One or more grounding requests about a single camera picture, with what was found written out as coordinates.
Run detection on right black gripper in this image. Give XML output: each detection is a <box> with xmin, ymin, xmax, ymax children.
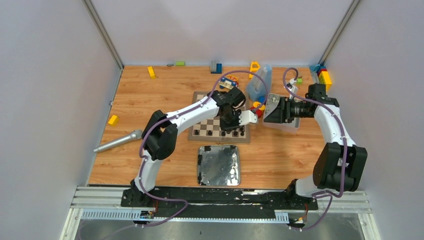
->
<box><xmin>264</xmin><ymin>96</ymin><xmax>312</xmax><ymax>124</ymax></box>

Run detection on silver tray white pieces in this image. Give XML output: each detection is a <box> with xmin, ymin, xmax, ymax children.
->
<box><xmin>262</xmin><ymin>93</ymin><xmax>301</xmax><ymax>133</ymax></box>

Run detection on red yellow blue block toy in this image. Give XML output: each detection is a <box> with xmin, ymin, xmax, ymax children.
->
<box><xmin>250</xmin><ymin>96</ymin><xmax>266</xmax><ymax>118</ymax></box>

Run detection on wooden chessboard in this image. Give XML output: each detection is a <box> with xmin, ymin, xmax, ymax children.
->
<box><xmin>187</xmin><ymin>91</ymin><xmax>252</xmax><ymax>144</ymax></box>

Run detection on translucent blue plastic container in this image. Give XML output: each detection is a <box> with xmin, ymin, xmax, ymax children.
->
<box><xmin>245</xmin><ymin>64</ymin><xmax>273</xmax><ymax>103</ymax></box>

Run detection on colourful toy car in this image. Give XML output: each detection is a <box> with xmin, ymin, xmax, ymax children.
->
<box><xmin>218</xmin><ymin>75</ymin><xmax>239</xmax><ymax>90</ymax></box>

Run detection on silver tray black pieces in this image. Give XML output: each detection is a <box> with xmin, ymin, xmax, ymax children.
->
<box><xmin>197</xmin><ymin>145</ymin><xmax>241</xmax><ymax>187</ymax></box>

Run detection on grey cylinder tube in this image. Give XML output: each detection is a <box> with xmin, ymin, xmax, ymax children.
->
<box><xmin>93</xmin><ymin>129</ymin><xmax>143</xmax><ymax>153</ymax></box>

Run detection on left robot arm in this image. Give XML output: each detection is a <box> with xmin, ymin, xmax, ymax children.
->
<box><xmin>121</xmin><ymin>87</ymin><xmax>258</xmax><ymax>207</ymax></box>

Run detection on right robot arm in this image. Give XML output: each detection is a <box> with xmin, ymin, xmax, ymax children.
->
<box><xmin>263</xmin><ymin>83</ymin><xmax>368</xmax><ymax>209</ymax></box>

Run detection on blue grey block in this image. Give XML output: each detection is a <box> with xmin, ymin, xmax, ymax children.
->
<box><xmin>210</xmin><ymin>61</ymin><xmax>223</xmax><ymax>74</ymax></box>

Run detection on yellow red blue brick stack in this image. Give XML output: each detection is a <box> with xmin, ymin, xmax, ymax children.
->
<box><xmin>309</xmin><ymin>64</ymin><xmax>332</xmax><ymax>92</ymax></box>

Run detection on yellow block far left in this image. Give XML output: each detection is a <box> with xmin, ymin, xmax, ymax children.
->
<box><xmin>147</xmin><ymin>66</ymin><xmax>157</xmax><ymax>79</ymax></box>

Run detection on yellow block left edge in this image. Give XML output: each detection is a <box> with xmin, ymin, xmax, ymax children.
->
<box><xmin>107</xmin><ymin>115</ymin><xmax>120</xmax><ymax>126</ymax></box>

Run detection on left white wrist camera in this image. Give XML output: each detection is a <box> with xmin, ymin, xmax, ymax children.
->
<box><xmin>238</xmin><ymin>110</ymin><xmax>259</xmax><ymax>126</ymax></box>

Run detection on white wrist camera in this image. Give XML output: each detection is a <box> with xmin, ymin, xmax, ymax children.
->
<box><xmin>238</xmin><ymin>110</ymin><xmax>259</xmax><ymax>126</ymax></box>
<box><xmin>286</xmin><ymin>78</ymin><xmax>298</xmax><ymax>95</ymax></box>

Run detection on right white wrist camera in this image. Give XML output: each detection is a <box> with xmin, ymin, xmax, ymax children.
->
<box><xmin>286</xmin><ymin>78</ymin><xmax>298</xmax><ymax>95</ymax></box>

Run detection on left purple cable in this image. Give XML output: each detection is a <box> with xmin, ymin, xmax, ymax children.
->
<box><xmin>137</xmin><ymin>70</ymin><xmax>271</xmax><ymax>229</ymax></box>

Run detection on purple cable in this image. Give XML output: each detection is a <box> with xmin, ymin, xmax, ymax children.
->
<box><xmin>137</xmin><ymin>70</ymin><xmax>271</xmax><ymax>229</ymax></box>
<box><xmin>282</xmin><ymin>67</ymin><xmax>349</xmax><ymax>232</ymax></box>

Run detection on yellow triangular frame toy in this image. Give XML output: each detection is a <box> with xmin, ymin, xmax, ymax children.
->
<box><xmin>249</xmin><ymin>61</ymin><xmax>261</xmax><ymax>73</ymax></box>

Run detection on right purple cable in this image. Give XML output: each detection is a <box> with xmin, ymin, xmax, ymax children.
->
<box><xmin>282</xmin><ymin>67</ymin><xmax>349</xmax><ymax>232</ymax></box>

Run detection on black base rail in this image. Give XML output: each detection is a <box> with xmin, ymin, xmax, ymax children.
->
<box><xmin>86</xmin><ymin>184</ymin><xmax>354</xmax><ymax>222</ymax></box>

